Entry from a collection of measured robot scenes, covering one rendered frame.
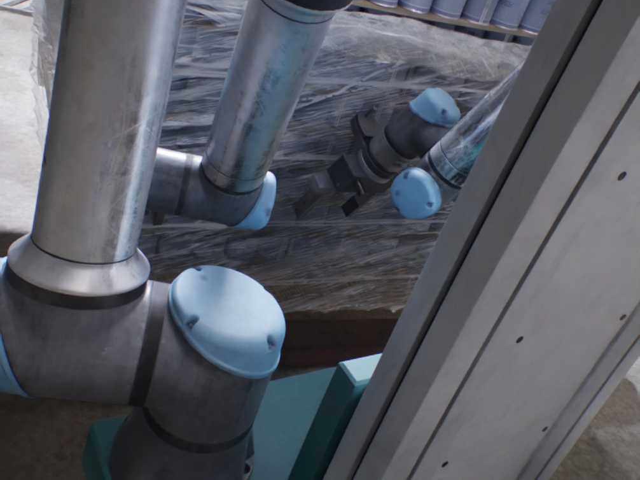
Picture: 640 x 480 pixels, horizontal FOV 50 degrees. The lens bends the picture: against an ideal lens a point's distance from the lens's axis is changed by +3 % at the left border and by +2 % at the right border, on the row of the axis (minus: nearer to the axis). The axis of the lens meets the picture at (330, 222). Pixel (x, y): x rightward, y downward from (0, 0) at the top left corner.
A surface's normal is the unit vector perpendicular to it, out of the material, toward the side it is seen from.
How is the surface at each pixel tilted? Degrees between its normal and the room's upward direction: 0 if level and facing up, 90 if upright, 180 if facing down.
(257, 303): 7
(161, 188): 71
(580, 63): 90
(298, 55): 109
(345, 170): 83
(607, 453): 0
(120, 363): 61
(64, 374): 86
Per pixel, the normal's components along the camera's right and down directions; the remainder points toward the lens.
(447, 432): 0.51, 0.58
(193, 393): 0.13, 0.54
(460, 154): -0.47, 0.35
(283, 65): 0.06, 0.82
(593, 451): 0.31, -0.81
